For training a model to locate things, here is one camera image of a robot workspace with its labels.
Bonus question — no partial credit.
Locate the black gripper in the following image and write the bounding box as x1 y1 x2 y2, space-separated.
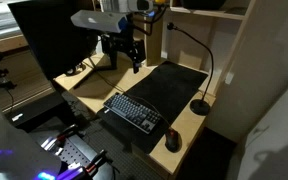
126 40 146 74

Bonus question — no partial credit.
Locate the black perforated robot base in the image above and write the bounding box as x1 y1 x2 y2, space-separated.
33 123 118 180

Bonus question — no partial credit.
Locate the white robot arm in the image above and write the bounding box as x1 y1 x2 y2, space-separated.
71 0 157 73

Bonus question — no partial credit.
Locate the black desk mat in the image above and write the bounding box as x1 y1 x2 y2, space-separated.
98 61 207 153

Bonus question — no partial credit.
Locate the black gooseneck desk lamp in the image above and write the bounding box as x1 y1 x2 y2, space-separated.
166 21 216 117

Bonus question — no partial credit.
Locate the black monitor stand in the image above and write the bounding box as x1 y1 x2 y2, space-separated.
73 36 117 89

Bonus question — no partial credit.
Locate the black mechanical keyboard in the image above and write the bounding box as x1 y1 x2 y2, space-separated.
103 93 162 134

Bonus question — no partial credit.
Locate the black computer monitor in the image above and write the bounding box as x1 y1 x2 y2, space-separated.
8 0 98 80

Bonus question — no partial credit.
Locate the black red computer mouse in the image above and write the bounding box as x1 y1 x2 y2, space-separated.
165 128 179 153

